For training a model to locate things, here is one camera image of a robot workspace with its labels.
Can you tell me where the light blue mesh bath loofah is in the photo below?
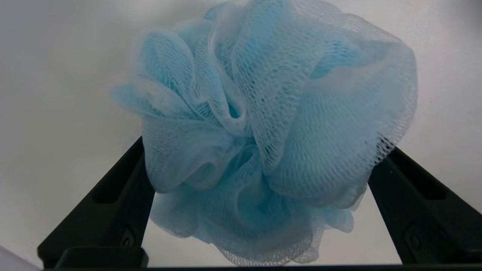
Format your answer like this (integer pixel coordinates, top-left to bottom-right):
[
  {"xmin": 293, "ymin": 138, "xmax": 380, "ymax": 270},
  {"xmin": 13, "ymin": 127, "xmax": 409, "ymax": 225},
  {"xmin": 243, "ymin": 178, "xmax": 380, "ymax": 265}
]
[{"xmin": 111, "ymin": 0, "xmax": 418, "ymax": 267}]

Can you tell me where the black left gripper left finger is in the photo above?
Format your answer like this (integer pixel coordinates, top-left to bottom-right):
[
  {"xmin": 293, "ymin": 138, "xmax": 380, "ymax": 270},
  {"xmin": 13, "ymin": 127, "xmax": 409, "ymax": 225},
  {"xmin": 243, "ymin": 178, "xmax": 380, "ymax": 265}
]
[{"xmin": 37, "ymin": 136, "xmax": 156, "ymax": 268}]

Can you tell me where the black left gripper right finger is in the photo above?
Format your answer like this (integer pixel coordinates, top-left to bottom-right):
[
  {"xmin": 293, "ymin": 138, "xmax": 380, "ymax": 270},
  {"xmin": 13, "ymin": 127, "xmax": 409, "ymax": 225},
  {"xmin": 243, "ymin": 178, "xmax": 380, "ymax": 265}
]
[{"xmin": 368, "ymin": 147, "xmax": 482, "ymax": 265}]

